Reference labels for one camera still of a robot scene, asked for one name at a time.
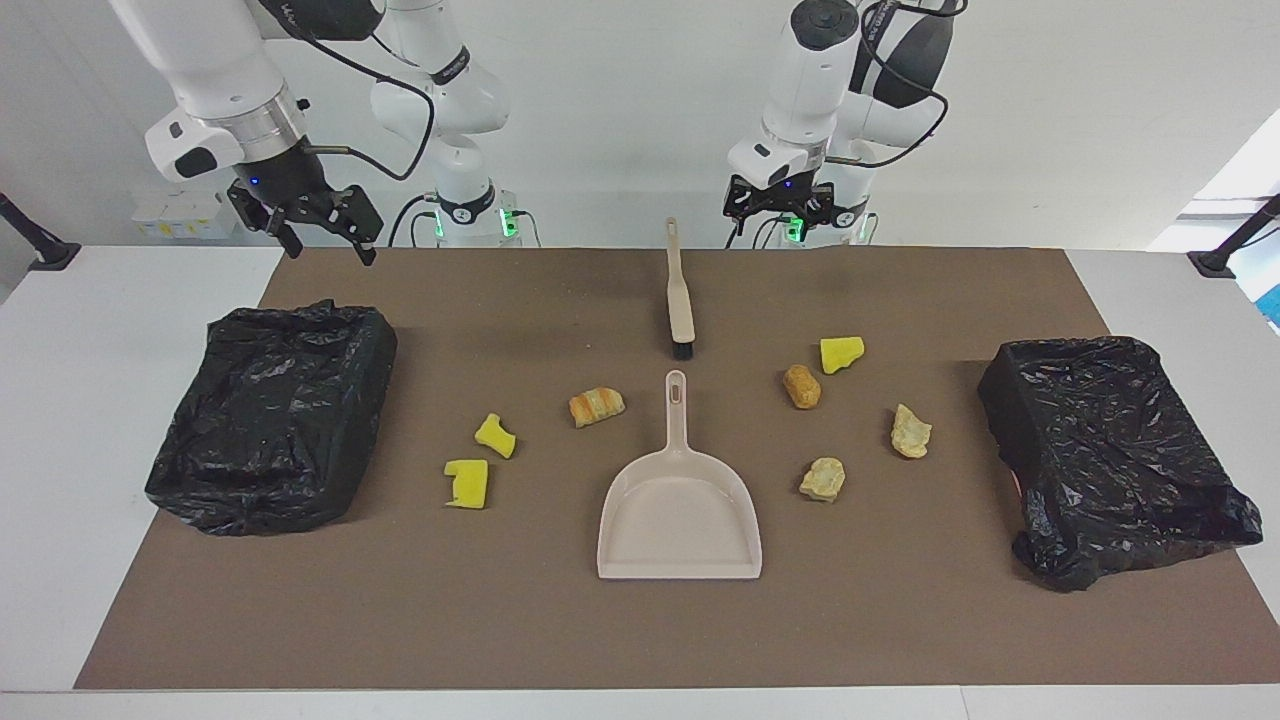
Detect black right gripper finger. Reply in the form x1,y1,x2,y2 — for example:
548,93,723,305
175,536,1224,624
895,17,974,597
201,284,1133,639
322,184,384,266
226,182,304,259

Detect beige hand brush black bristles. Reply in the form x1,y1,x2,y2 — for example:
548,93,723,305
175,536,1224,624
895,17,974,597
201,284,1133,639
664,217,698,361

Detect yellow sponge chunk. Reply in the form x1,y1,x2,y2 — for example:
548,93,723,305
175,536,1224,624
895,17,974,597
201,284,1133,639
820,335,867,376

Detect brown bread roll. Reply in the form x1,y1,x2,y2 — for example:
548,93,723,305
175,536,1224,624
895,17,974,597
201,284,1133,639
783,363,823,411

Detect ridged pale bread piece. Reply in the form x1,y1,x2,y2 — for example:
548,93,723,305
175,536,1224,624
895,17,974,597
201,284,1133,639
891,403,933,460

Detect orange striped bread piece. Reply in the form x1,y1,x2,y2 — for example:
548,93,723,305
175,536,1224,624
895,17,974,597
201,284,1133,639
568,386,627,429

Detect small yellow sponge piece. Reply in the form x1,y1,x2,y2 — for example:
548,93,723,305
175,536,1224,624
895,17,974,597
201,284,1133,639
474,412,518,460

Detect pale bread chunk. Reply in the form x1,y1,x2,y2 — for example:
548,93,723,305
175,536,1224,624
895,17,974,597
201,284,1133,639
798,456,847,503

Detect notched yellow sponge block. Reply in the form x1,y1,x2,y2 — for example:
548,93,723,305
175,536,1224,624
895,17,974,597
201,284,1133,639
443,458,491,510

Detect beige plastic dustpan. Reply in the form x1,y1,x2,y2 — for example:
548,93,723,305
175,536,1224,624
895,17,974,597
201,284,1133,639
596,369,764,581

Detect black bag lined bin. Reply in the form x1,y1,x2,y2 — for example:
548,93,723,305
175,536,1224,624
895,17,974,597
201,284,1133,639
977,335,1264,593
145,298,399,538

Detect white box stack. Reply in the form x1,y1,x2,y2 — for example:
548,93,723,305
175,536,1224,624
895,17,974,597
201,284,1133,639
130,190,239,241

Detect brown table mat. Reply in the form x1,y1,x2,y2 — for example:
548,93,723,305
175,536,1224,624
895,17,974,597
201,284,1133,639
75,247,1280,691

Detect black base cable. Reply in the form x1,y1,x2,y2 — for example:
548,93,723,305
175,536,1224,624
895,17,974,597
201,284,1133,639
735,210,801,249
388,195,541,249

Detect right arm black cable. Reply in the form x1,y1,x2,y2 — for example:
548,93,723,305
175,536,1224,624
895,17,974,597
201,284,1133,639
260,0,438,183

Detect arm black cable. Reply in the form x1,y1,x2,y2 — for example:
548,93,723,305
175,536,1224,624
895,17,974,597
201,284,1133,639
828,0,969,169
260,0,438,183

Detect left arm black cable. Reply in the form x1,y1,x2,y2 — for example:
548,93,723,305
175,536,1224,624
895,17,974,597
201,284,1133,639
828,0,969,169

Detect black camera stand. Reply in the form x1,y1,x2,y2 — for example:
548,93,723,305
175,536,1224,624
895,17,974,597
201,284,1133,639
0,190,81,273
1187,193,1280,279

